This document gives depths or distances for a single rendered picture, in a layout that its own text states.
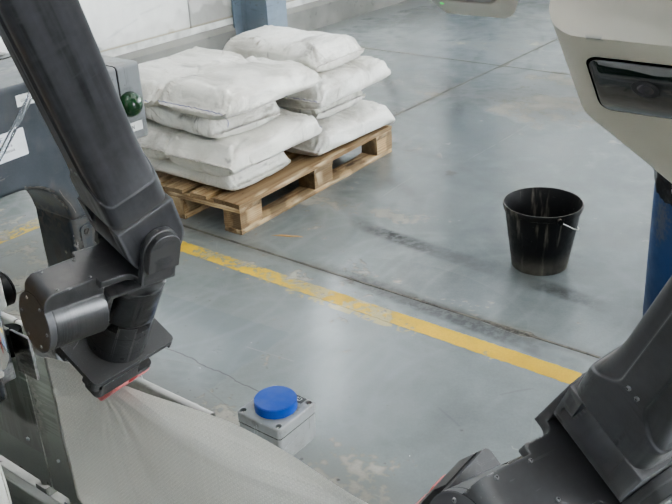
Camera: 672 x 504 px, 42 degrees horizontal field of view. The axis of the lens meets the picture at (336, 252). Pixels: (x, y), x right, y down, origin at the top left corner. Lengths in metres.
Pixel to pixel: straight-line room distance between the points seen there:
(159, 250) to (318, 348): 2.18
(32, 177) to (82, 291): 0.23
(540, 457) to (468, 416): 2.04
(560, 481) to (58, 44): 0.44
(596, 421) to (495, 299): 2.65
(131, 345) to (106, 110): 0.27
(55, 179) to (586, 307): 2.44
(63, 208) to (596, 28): 0.59
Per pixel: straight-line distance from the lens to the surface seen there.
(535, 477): 0.56
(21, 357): 1.07
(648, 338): 0.46
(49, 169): 0.99
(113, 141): 0.71
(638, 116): 0.92
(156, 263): 0.77
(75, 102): 0.68
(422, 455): 2.47
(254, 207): 3.79
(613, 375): 0.51
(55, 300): 0.78
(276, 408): 1.21
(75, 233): 1.04
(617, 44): 0.83
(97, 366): 0.89
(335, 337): 2.97
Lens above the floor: 1.56
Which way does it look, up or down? 26 degrees down
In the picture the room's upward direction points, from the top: 3 degrees counter-clockwise
